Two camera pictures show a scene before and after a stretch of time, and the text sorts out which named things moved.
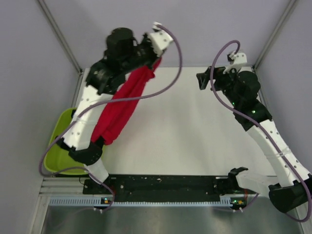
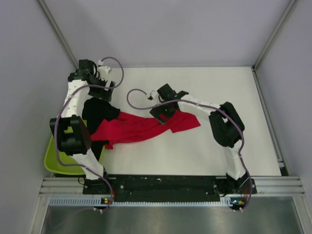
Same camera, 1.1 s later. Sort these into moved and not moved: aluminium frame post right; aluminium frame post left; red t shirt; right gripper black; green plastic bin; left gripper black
Moved: left gripper black; red t shirt; right gripper black
Not moved: aluminium frame post right; aluminium frame post left; green plastic bin
